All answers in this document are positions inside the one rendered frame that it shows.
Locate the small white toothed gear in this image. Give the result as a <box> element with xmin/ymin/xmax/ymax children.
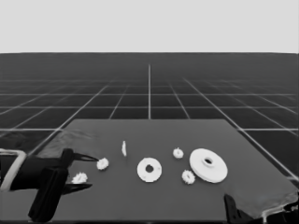
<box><xmin>96</xmin><ymin>157</ymin><xmax>110</xmax><ymax>172</ymax></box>
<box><xmin>172</xmin><ymin>147</ymin><xmax>185</xmax><ymax>160</ymax></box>

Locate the large thick white disc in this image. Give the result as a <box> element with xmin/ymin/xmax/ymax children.
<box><xmin>189</xmin><ymin>147</ymin><xmax>229</xmax><ymax>184</ymax></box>

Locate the white round carrier with pins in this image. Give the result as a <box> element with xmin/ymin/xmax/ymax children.
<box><xmin>136</xmin><ymin>157</ymin><xmax>164</xmax><ymax>184</ymax></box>

